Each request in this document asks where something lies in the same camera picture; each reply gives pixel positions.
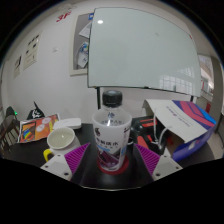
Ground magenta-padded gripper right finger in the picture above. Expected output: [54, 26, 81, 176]
[132, 143, 184, 182]

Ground black bag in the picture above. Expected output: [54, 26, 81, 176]
[26, 101, 46, 121]

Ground large white wall poster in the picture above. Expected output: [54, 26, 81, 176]
[22, 32, 43, 71]

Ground grey notice board with papers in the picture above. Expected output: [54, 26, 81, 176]
[68, 12, 95, 77]

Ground black chair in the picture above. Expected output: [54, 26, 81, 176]
[0, 105, 21, 148]

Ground white mug with yellow handle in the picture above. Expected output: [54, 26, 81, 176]
[42, 126, 82, 163]

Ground red and black power tool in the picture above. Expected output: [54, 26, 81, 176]
[130, 116, 168, 155]

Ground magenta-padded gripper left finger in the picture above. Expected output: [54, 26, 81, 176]
[40, 142, 92, 182]

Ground large frosted glass whiteboard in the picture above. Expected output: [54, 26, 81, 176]
[86, 6, 203, 110]

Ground clear black-capped water bottle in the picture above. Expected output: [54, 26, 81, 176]
[91, 89, 133, 173]

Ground flat round red coaster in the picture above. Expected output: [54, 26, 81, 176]
[96, 154, 131, 176]

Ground flat white box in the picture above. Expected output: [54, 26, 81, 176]
[52, 117, 83, 131]

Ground small white wall poster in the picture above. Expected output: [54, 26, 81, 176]
[12, 54, 23, 80]

